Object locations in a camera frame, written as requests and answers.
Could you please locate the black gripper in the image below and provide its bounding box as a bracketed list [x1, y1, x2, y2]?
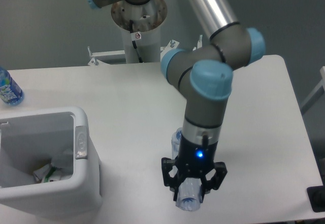
[161, 135, 228, 203]

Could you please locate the crushed clear plastic bottle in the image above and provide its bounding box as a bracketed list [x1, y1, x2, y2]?
[171, 127, 202, 212]

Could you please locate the white paper wrapper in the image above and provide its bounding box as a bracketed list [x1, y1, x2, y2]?
[51, 148, 74, 175]

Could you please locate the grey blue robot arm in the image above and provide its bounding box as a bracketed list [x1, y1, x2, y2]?
[87, 0, 266, 201]

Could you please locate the white trash can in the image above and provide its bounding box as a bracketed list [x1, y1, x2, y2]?
[1, 107, 102, 218]

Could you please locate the black object at table edge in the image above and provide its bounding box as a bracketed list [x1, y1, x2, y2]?
[307, 185, 324, 213]

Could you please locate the green white wrapper in bin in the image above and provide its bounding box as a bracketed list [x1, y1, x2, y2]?
[32, 164, 62, 183]

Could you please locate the blue labelled water bottle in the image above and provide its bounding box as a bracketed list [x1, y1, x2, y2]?
[1, 67, 24, 106]

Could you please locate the white frame at right edge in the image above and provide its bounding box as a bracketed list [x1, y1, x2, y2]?
[300, 66, 324, 115]

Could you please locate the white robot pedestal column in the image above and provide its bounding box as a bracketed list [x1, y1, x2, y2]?
[111, 0, 167, 63]

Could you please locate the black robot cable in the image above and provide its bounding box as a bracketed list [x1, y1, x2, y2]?
[129, 19, 143, 63]

